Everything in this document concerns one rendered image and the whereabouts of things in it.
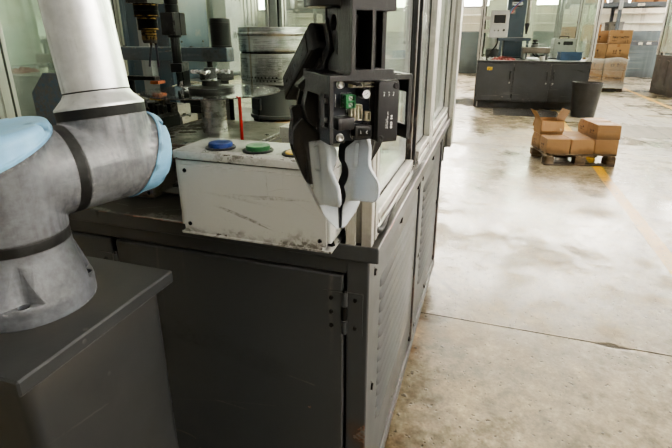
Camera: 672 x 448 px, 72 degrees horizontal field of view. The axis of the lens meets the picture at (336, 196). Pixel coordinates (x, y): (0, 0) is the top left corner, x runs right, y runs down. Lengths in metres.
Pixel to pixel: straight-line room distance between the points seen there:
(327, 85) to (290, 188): 0.39
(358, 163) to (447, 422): 1.20
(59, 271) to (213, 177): 0.27
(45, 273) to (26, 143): 0.16
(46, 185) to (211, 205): 0.27
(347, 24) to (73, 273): 0.48
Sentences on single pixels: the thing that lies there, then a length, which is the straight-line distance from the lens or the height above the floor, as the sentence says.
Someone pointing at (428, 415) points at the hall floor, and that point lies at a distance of 1.56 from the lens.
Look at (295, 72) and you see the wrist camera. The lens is 0.46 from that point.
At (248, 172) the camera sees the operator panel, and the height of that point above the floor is 0.87.
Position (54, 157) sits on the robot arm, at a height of 0.94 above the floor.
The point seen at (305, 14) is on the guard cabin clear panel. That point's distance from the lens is 2.23.
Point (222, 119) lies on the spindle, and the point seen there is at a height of 0.88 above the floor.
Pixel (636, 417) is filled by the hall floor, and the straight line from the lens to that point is 1.77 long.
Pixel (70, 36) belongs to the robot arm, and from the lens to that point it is 0.70.
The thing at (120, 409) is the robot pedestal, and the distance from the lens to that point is 0.76.
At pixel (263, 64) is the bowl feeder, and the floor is 0.98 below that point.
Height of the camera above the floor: 1.08
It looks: 19 degrees down
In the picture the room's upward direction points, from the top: straight up
